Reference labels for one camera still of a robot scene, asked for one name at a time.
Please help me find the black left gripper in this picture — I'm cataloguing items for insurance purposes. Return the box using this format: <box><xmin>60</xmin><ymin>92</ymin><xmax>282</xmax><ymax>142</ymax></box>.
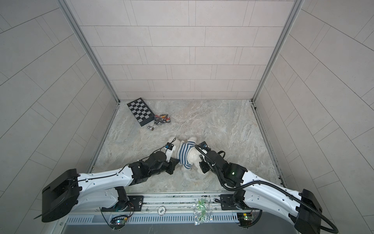
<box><xmin>148</xmin><ymin>157</ymin><xmax>182</xmax><ymax>177</ymax></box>

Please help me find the blue white striped knit sweater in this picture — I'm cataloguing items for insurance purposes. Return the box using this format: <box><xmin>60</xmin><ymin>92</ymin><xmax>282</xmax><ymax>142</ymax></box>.
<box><xmin>177</xmin><ymin>137</ymin><xmax>196</xmax><ymax>170</ymax></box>

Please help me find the white fluffy teddy bear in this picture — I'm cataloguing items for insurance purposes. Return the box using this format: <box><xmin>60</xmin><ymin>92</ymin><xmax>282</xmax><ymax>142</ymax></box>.
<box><xmin>172</xmin><ymin>137</ymin><xmax>204</xmax><ymax>175</ymax></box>

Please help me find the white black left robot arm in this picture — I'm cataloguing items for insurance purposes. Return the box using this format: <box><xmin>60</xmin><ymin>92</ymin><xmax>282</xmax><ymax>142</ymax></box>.
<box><xmin>40</xmin><ymin>151</ymin><xmax>180</xmax><ymax>223</ymax></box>

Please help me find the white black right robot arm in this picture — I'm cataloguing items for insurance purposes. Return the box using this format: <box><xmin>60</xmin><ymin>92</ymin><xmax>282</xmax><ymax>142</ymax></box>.
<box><xmin>196</xmin><ymin>145</ymin><xmax>339</xmax><ymax>234</ymax></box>

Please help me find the clear bag of green parts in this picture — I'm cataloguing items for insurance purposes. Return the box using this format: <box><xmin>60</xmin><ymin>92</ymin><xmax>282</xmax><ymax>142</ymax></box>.
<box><xmin>193</xmin><ymin>198</ymin><xmax>213</xmax><ymax>225</ymax></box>

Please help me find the bag of colourful small parts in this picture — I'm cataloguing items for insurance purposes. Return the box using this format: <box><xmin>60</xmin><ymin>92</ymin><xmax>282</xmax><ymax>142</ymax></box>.
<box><xmin>154</xmin><ymin>114</ymin><xmax>171</xmax><ymax>125</ymax></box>

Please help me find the black white chessboard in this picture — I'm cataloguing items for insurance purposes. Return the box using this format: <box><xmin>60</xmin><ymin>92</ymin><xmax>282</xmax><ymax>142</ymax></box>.
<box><xmin>127</xmin><ymin>98</ymin><xmax>155</xmax><ymax>126</ymax></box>

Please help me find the right circuit board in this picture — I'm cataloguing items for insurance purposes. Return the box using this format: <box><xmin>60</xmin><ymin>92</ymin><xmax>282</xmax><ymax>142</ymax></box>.
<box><xmin>237</xmin><ymin>213</ymin><xmax>253</xmax><ymax>228</ymax></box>

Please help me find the left green circuit board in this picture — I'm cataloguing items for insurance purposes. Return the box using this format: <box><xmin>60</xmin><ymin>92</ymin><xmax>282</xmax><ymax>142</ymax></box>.
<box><xmin>110</xmin><ymin>214</ymin><xmax>129</xmax><ymax>230</ymax></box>

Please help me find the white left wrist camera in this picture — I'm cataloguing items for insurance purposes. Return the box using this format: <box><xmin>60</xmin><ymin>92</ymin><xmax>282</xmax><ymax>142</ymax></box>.
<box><xmin>164</xmin><ymin>142</ymin><xmax>177</xmax><ymax>162</ymax></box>

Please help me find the black corrugated cable conduit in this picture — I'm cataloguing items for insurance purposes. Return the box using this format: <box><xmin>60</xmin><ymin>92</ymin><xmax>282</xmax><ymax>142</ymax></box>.
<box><xmin>195</xmin><ymin>144</ymin><xmax>340</xmax><ymax>234</ymax></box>

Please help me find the aluminium front mounting rail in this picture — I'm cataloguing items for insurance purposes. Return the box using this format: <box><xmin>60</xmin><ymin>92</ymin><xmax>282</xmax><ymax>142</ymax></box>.
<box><xmin>96</xmin><ymin>191</ymin><xmax>303</xmax><ymax>217</ymax></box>

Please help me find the round silver rail knob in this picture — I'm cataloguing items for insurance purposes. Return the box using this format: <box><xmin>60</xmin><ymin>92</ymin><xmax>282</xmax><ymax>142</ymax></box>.
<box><xmin>158</xmin><ymin>206</ymin><xmax>166</xmax><ymax>216</ymax></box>

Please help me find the right aluminium corner post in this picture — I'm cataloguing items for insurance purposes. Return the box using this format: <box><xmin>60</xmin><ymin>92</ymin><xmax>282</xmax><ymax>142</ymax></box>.
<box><xmin>252</xmin><ymin>0</ymin><xmax>303</xmax><ymax>105</ymax></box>

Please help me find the aluminium corner post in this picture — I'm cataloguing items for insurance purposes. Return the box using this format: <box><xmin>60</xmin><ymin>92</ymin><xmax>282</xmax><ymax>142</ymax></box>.
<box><xmin>252</xmin><ymin>0</ymin><xmax>303</xmax><ymax>105</ymax></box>
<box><xmin>56</xmin><ymin>0</ymin><xmax>120</xmax><ymax>104</ymax></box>

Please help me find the left aluminium corner post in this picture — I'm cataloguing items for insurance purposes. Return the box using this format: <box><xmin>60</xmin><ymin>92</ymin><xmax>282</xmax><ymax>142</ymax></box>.
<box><xmin>56</xmin><ymin>0</ymin><xmax>120</xmax><ymax>104</ymax></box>

